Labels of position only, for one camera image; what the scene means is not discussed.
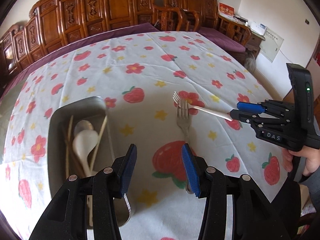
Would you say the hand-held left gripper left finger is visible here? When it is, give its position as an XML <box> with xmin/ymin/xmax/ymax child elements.
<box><xmin>29</xmin><ymin>144</ymin><xmax>137</xmax><ymax>240</ymax></box>

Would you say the light bamboo chopstick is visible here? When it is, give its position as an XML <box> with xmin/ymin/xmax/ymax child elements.
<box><xmin>89</xmin><ymin>116</ymin><xmax>109</xmax><ymax>171</ymax></box>
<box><xmin>65</xmin><ymin>115</ymin><xmax>74</xmax><ymax>178</ymax></box>

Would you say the wooden armchair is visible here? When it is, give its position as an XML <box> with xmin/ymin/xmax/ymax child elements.
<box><xmin>217</xmin><ymin>14</ymin><xmax>252</xmax><ymax>46</ymax></box>

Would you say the carved wooden chairs row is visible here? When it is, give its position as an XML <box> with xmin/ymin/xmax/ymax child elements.
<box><xmin>0</xmin><ymin>0</ymin><xmax>218</xmax><ymax>80</ymax></box>

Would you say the large white spoon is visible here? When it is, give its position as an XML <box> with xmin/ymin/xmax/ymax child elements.
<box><xmin>72</xmin><ymin>129</ymin><xmax>99</xmax><ymax>177</ymax></box>

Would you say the pale wall poster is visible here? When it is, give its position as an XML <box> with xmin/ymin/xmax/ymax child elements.
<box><xmin>259</xmin><ymin>29</ymin><xmax>284</xmax><ymax>63</ymax></box>

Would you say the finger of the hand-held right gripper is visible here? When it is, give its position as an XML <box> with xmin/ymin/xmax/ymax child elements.
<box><xmin>236</xmin><ymin>100</ymin><xmax>295</xmax><ymax>115</ymax></box>
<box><xmin>229</xmin><ymin>109</ymin><xmax>292</xmax><ymax>131</ymax></box>

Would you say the person's right forearm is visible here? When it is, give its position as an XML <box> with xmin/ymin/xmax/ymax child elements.
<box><xmin>300</xmin><ymin>166</ymin><xmax>320</xmax><ymax>230</ymax></box>

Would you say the metal fork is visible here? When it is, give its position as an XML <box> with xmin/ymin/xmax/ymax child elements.
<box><xmin>176</xmin><ymin>99</ymin><xmax>197</xmax><ymax>195</ymax></box>

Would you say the floral strawberry tablecloth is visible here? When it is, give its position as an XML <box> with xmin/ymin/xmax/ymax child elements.
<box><xmin>0</xmin><ymin>30</ymin><xmax>300</xmax><ymax>240</ymax></box>

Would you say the person's right hand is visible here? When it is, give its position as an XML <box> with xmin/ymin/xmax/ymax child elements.
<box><xmin>282</xmin><ymin>147</ymin><xmax>320</xmax><ymax>181</ymax></box>

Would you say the wooden side table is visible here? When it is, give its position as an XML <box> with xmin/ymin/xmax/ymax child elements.
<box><xmin>246</xmin><ymin>34</ymin><xmax>263</xmax><ymax>55</ymax></box>

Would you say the grey fan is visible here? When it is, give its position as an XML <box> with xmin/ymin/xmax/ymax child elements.
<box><xmin>246</xmin><ymin>52</ymin><xmax>257</xmax><ymax>73</ymax></box>

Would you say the metal spoon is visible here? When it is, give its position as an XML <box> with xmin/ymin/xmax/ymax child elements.
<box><xmin>74</xmin><ymin>120</ymin><xmax>94</xmax><ymax>133</ymax></box>

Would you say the wooden chair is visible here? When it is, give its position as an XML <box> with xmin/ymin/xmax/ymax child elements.
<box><xmin>152</xmin><ymin>5</ymin><xmax>200</xmax><ymax>32</ymax></box>

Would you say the stainless steel tray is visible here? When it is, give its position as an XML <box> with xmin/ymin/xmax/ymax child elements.
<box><xmin>47</xmin><ymin>96</ymin><xmax>136</xmax><ymax>228</ymax></box>

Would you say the white box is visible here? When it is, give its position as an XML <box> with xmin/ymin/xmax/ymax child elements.
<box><xmin>250</xmin><ymin>21</ymin><xmax>267</xmax><ymax>35</ymax></box>

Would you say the purple seat cushion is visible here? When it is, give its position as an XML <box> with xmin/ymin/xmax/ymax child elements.
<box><xmin>197</xmin><ymin>26</ymin><xmax>247</xmax><ymax>53</ymax></box>

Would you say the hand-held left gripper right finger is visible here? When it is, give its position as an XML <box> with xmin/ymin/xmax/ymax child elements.
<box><xmin>182</xmin><ymin>144</ymin><xmax>292</xmax><ymax>240</ymax></box>

